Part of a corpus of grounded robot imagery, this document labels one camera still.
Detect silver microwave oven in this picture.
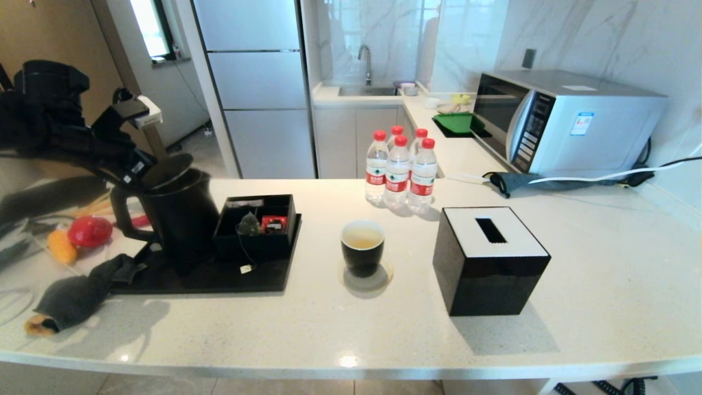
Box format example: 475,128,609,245
473,69,670,177

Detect black tissue box white lid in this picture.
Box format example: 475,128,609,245
433,206,552,317

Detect black plastic sheet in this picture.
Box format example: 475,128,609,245
0,176,110,223

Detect red toy apple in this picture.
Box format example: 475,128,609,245
67,216,114,248

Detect black organizer box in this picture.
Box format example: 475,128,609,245
213,194,297,262

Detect black mug white inside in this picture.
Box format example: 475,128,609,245
341,221,386,278

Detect chrome kitchen faucet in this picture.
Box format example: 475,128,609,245
358,44,375,86

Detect black microwave power cable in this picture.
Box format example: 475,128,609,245
633,137,702,183

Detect round white coaster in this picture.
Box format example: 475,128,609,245
337,258,394,292

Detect pyramid tea bag with tag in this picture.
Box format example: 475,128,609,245
235,212,262,275

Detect black coiled cable with plug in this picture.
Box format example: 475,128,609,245
554,376,659,395

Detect steel kitchen sink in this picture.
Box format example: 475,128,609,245
337,84,401,97

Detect green plastic tray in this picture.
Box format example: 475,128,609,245
432,111,489,136

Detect brown wooden door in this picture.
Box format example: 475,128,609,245
0,0,168,179

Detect black serving tray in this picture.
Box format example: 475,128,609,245
110,214,302,295

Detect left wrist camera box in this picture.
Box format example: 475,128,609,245
93,94,163,135

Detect window with dark frame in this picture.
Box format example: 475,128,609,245
130,0,177,62

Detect black electric kettle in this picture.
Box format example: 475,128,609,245
110,154,221,275

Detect orange toy fruit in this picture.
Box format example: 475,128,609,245
47,229,78,266

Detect grey cloth tan end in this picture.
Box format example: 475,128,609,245
23,253,148,336

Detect white kitchen cabinets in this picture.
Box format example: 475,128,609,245
314,104,412,179

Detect white refrigerator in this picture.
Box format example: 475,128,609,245
192,0,318,179

